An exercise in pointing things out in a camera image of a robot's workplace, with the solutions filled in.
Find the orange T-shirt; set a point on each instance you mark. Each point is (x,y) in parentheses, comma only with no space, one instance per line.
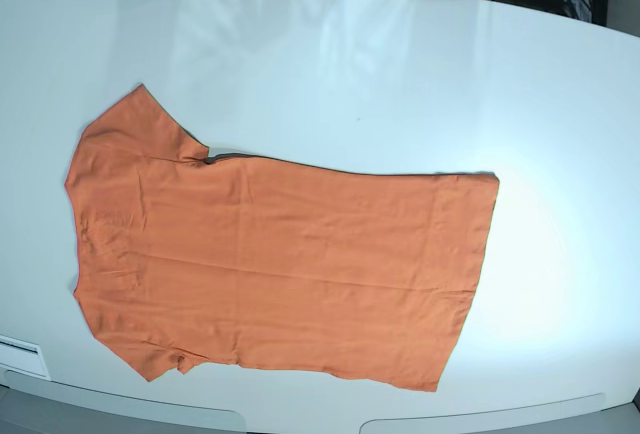
(245,260)

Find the white label sticker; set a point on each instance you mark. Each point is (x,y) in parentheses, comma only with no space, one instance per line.
(23,357)

